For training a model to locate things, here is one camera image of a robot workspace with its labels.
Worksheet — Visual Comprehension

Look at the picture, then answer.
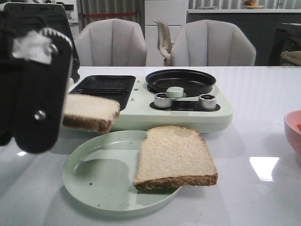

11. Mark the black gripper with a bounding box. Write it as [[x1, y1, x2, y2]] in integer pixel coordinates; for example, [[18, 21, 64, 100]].
[[0, 12, 72, 153]]

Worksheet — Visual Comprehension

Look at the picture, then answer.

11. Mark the green breakfast maker lid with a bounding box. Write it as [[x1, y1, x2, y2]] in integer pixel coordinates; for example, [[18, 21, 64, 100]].
[[0, 2, 81, 85]]

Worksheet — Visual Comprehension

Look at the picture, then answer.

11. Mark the white bread slice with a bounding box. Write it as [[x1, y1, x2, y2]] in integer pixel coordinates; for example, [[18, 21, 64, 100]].
[[63, 94, 120, 134], [133, 125, 218, 190]]

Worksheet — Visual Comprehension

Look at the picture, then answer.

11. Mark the pink bowl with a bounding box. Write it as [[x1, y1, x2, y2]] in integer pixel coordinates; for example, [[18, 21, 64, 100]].
[[284, 110, 301, 154]]

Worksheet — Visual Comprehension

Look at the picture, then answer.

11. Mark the green breakfast maker base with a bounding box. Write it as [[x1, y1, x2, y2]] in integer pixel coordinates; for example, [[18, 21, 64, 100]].
[[69, 75, 233, 133]]

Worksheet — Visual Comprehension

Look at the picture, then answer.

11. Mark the left grey upholstered chair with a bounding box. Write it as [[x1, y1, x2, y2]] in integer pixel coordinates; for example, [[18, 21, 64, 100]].
[[75, 18, 147, 66]]

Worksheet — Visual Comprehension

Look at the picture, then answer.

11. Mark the grey upholstered chair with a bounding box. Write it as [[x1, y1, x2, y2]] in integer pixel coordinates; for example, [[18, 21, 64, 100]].
[[75, 18, 147, 66], [171, 19, 256, 66]]

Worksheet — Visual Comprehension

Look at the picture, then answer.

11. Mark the light green round plate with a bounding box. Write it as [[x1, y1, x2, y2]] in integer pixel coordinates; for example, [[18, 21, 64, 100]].
[[63, 130, 180, 216]]

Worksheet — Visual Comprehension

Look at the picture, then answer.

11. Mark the left silver control knob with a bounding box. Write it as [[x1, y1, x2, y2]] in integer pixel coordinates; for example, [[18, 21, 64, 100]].
[[154, 93, 172, 108]]

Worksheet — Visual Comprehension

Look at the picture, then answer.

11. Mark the silver control knob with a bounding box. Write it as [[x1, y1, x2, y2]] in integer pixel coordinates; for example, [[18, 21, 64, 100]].
[[154, 93, 172, 108], [198, 94, 216, 110]]

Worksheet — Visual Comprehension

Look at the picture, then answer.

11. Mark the beige plastic chair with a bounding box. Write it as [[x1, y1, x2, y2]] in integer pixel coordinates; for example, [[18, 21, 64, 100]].
[[153, 20, 173, 66]]

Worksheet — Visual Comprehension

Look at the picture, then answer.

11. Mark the white cabinet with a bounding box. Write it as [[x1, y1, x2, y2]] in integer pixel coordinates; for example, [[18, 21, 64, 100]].
[[144, 0, 188, 66]]

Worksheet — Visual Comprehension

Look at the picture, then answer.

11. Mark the black round frying pan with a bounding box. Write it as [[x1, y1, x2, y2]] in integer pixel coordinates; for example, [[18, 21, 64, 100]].
[[145, 69, 216, 97]]

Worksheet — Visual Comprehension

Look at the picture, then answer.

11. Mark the right grey upholstered chair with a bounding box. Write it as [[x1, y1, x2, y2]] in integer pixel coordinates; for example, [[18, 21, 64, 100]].
[[171, 19, 256, 66]]

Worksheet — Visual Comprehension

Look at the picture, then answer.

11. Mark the right silver control knob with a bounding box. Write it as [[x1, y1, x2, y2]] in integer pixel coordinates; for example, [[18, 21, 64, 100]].
[[198, 94, 216, 110]]

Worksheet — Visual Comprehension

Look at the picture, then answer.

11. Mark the fruit plate on counter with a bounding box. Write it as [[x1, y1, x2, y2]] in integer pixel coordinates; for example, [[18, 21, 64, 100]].
[[242, 0, 264, 9]]

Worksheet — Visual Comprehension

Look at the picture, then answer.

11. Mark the grey kitchen counter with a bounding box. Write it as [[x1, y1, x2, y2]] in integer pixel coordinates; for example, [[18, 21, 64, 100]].
[[187, 9, 301, 66]]

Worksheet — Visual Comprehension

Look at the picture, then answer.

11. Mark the dark armchair with cushion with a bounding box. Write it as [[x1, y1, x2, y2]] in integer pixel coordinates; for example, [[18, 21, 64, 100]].
[[268, 23, 301, 66]]

